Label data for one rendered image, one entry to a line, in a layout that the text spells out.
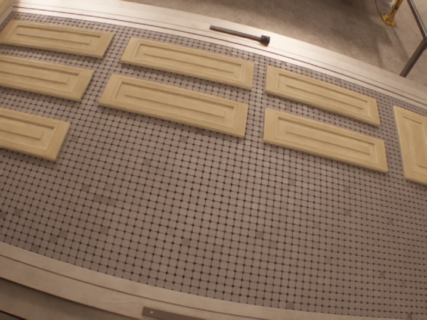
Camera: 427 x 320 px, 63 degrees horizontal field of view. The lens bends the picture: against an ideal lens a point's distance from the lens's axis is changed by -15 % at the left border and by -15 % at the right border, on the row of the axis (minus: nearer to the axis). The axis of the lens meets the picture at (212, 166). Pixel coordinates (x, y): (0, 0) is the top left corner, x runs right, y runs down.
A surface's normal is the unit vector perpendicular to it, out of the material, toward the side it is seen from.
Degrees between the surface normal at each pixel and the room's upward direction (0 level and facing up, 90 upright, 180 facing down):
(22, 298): 0
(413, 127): 0
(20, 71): 0
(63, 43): 11
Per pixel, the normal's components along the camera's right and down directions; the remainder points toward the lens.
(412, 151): -0.03, -0.57
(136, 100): 0.15, -0.36
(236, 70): 0.36, -0.48
